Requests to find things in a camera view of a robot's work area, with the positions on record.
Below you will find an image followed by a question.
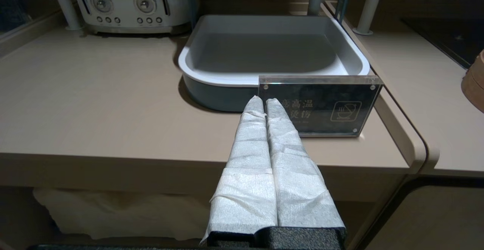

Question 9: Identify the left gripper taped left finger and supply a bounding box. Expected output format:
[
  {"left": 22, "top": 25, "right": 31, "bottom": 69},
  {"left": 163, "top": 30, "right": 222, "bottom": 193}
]
[{"left": 200, "top": 95, "right": 279, "bottom": 244}]

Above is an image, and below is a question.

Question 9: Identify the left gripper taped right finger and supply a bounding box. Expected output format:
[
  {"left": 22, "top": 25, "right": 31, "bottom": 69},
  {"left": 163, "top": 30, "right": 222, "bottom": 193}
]
[{"left": 265, "top": 98, "right": 346, "bottom": 228}]

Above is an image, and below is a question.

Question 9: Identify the small bamboo steamer basket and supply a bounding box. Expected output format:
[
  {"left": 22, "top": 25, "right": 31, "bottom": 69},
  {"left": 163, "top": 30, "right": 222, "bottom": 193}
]
[{"left": 461, "top": 68, "right": 484, "bottom": 113}]

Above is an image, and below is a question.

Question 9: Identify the clear acrylic warning sign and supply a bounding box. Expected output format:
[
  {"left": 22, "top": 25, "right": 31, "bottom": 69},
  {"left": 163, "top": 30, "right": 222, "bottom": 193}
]
[{"left": 258, "top": 75, "right": 383, "bottom": 138}]

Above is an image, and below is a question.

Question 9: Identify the white plastic sheet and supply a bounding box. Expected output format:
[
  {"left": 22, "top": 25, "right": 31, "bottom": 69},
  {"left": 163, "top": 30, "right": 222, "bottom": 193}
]
[{"left": 32, "top": 187, "right": 212, "bottom": 242}]

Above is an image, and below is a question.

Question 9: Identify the white tray with blue base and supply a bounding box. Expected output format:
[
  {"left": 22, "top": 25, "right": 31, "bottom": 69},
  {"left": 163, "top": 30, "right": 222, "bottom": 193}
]
[{"left": 178, "top": 14, "right": 371, "bottom": 112}]

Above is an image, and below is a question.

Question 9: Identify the black induction cooktop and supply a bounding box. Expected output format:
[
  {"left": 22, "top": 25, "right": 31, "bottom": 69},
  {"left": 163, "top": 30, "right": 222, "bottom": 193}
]
[{"left": 402, "top": 17, "right": 484, "bottom": 70}]

